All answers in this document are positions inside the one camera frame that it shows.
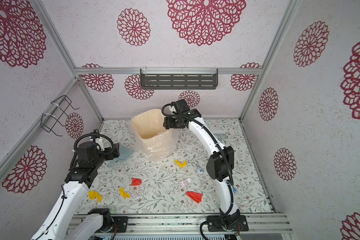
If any white pink scrap near yellow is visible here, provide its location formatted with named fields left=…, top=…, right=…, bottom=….
left=131, top=190, right=140, bottom=200

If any light blue plastic dustpan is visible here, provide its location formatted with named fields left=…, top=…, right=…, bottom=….
left=108, top=145, right=135, bottom=168

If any cream bin with plastic liner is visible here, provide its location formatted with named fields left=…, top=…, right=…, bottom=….
left=131, top=109, right=178, bottom=161

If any black wire wall basket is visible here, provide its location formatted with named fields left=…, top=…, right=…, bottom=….
left=40, top=95, right=79, bottom=137

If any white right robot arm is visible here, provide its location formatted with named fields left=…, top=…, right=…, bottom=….
left=161, top=100, right=242, bottom=231

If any yellow paper scrap far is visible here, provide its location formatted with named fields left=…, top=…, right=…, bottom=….
left=175, top=160, right=187, bottom=168

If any yellow paper scrap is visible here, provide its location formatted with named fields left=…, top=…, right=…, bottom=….
left=119, top=188, right=131, bottom=199
left=88, top=191, right=103, bottom=202
left=175, top=160, right=187, bottom=168

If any red paper scrap large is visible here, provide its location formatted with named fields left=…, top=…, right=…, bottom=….
left=186, top=191, right=203, bottom=204

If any yellow paper scrap middle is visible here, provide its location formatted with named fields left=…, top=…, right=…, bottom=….
left=119, top=188, right=131, bottom=199

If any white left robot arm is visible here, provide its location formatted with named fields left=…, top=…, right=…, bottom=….
left=31, top=139, right=120, bottom=240

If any pink white paper scrap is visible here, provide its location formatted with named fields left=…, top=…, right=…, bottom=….
left=179, top=178, right=192, bottom=188

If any yellow paper scrap left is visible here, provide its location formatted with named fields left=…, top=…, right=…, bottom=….
left=88, top=191, right=103, bottom=202

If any red paper scrap small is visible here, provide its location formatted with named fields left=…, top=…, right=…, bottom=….
left=131, top=178, right=142, bottom=187

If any dark grey wall shelf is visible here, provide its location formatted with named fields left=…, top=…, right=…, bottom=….
left=140, top=69, right=219, bottom=90

